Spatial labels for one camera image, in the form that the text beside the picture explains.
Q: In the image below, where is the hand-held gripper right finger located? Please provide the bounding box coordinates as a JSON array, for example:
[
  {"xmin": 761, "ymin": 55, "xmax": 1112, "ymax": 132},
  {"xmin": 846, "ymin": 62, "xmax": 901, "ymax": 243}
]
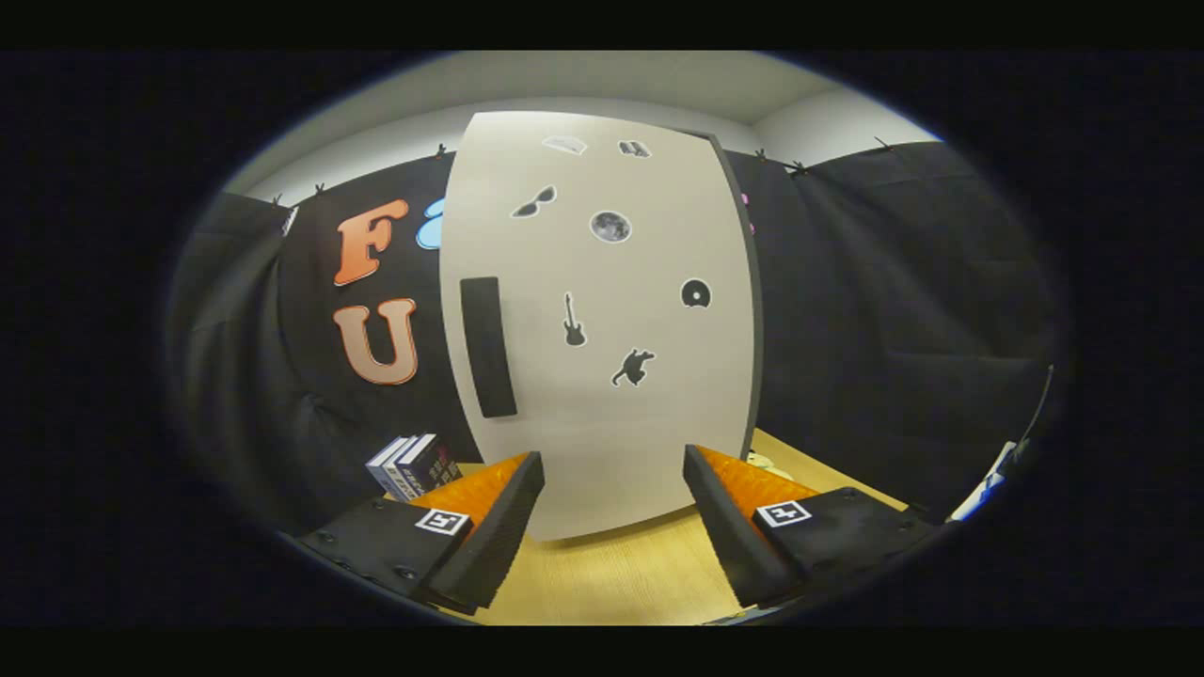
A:
[{"xmin": 682, "ymin": 445, "xmax": 942, "ymax": 610}]

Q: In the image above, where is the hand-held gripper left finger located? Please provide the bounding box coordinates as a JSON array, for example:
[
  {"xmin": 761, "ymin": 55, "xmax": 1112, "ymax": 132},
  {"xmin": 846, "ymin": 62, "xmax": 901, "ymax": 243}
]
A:
[{"xmin": 299, "ymin": 451, "xmax": 547, "ymax": 612}]

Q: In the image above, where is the beige cabinet door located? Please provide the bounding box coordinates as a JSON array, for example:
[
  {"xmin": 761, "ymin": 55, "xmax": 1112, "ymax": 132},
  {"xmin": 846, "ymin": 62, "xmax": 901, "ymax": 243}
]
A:
[{"xmin": 439, "ymin": 111, "xmax": 758, "ymax": 543}]

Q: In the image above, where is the black door handle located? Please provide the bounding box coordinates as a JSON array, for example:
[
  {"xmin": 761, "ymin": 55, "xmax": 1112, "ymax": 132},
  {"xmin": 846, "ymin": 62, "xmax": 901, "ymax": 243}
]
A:
[{"xmin": 459, "ymin": 276, "xmax": 519, "ymax": 419}]

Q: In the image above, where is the dark blue book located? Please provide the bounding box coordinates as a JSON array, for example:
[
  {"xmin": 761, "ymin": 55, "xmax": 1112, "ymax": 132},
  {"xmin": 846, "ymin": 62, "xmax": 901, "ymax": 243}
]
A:
[{"xmin": 395, "ymin": 433, "xmax": 464, "ymax": 496}]

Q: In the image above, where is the light blue book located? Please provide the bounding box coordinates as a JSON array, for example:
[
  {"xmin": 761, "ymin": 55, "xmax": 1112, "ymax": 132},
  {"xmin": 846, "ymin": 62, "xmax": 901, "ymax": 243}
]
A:
[{"xmin": 365, "ymin": 437, "xmax": 415, "ymax": 499}]

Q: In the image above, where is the grey cabinet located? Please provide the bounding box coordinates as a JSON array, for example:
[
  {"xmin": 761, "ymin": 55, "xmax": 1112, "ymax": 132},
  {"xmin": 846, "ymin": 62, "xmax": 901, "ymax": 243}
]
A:
[{"xmin": 701, "ymin": 130, "xmax": 765, "ymax": 462}]

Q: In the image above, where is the white side table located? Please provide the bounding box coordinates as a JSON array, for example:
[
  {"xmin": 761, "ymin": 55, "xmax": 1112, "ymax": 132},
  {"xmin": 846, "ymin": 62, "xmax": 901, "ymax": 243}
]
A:
[{"xmin": 945, "ymin": 442, "xmax": 1017, "ymax": 523}]

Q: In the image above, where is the black backdrop cloth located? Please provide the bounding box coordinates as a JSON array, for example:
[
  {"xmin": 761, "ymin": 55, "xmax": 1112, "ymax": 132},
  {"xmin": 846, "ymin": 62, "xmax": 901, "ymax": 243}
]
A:
[{"xmin": 167, "ymin": 141, "xmax": 1064, "ymax": 537}]

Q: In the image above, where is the grey stand pole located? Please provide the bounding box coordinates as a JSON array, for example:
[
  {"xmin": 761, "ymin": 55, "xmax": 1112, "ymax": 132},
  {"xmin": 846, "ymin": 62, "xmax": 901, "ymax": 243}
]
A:
[{"xmin": 1011, "ymin": 365, "xmax": 1054, "ymax": 462}]

